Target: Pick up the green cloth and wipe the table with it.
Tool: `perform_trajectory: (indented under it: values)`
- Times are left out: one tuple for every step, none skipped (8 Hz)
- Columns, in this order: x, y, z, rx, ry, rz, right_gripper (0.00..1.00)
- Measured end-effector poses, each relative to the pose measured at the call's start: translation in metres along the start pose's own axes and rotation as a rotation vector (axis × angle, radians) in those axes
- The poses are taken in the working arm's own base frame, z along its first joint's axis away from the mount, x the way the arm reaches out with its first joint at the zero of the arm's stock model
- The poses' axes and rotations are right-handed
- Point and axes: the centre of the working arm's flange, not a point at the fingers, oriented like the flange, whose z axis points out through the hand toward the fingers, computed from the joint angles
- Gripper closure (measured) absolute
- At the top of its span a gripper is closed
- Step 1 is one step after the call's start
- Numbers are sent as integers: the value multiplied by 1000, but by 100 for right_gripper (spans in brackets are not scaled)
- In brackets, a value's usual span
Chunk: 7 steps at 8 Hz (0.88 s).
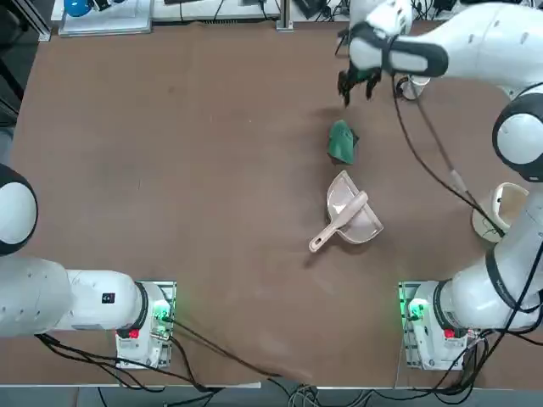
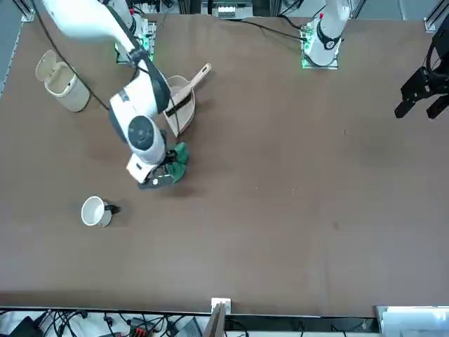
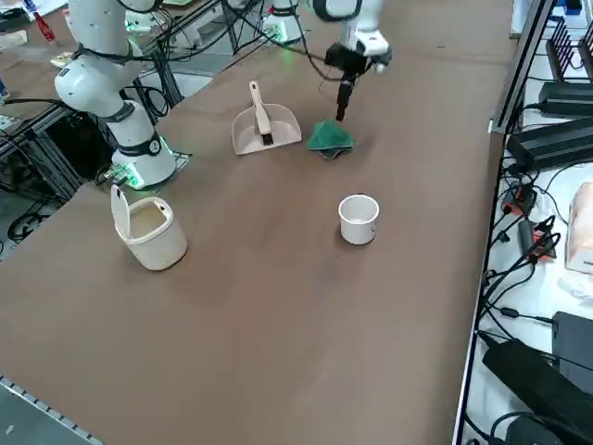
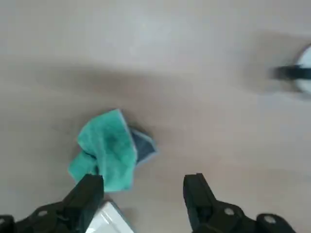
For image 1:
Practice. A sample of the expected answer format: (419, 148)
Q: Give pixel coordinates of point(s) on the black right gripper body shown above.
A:
(376, 74)

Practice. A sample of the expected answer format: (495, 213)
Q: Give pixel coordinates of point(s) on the green cloth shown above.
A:
(341, 144)

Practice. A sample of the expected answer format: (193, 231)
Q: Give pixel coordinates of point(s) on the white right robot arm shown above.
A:
(500, 38)

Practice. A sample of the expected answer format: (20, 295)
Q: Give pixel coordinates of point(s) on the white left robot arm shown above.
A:
(63, 297)

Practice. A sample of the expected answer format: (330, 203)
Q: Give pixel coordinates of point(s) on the beige plastic dustpan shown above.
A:
(360, 224)

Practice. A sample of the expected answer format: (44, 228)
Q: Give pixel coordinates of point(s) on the beige bin with flip lid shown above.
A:
(507, 203)

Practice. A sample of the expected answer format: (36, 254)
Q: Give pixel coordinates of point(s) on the clear plastic tray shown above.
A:
(106, 23)

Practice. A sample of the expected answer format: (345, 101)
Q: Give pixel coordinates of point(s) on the blue ball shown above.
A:
(77, 6)

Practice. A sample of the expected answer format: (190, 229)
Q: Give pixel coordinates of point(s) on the aluminium camera post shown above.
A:
(284, 15)

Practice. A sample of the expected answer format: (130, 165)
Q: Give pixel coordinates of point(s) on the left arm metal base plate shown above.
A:
(167, 292)

